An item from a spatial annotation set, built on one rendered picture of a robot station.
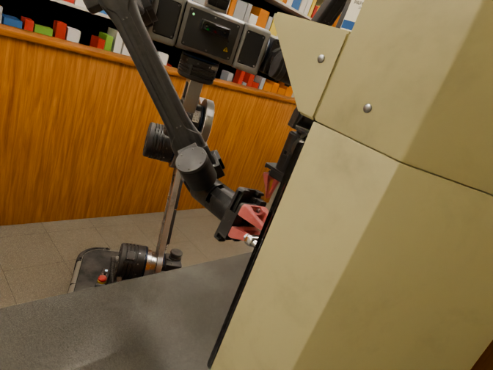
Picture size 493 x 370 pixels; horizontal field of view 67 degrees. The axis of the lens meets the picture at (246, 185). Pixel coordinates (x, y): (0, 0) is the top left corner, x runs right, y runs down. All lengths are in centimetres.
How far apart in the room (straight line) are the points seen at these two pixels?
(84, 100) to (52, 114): 20
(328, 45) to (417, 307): 31
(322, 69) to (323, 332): 30
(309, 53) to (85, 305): 58
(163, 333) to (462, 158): 57
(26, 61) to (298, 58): 197
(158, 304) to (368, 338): 45
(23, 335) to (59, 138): 188
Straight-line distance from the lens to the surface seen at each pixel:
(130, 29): 74
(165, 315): 79
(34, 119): 242
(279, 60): 121
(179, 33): 131
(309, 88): 44
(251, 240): 56
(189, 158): 64
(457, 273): 47
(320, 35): 45
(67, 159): 258
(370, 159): 40
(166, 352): 73
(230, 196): 66
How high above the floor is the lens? 146
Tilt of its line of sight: 20 degrees down
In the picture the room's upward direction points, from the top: 21 degrees clockwise
